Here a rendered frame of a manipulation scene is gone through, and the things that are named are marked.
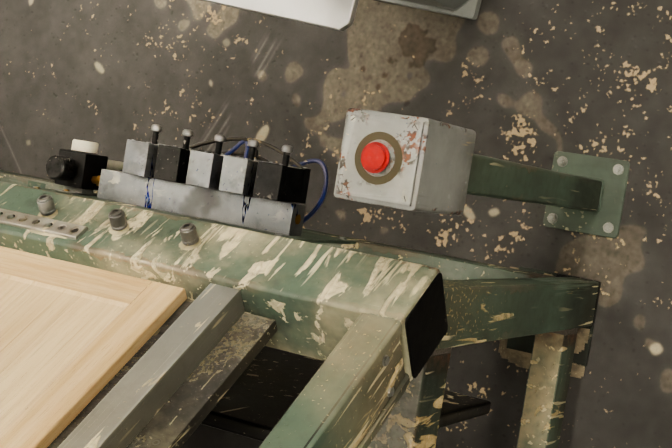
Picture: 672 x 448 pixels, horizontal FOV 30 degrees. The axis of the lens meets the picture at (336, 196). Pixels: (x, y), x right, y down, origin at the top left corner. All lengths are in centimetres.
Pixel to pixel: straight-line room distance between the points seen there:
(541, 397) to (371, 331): 77
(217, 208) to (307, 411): 54
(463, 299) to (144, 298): 45
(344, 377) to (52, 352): 43
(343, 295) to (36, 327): 44
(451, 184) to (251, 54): 121
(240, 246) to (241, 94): 106
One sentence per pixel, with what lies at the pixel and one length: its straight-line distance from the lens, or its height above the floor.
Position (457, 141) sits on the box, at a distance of 168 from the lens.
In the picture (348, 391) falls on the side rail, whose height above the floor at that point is 103.
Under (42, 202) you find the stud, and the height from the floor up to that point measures 88.
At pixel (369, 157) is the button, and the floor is 95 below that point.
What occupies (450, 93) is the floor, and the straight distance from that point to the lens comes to 259.
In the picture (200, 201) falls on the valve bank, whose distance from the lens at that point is 197.
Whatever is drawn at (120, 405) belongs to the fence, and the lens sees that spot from 160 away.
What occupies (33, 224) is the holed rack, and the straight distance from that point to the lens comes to 197.
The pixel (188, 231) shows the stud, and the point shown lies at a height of 88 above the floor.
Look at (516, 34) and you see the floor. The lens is 256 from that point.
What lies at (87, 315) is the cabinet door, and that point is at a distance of 181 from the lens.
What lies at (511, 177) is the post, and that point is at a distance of 198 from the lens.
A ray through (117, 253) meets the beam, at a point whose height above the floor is 90.
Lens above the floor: 237
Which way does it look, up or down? 62 degrees down
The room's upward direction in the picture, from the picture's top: 84 degrees counter-clockwise
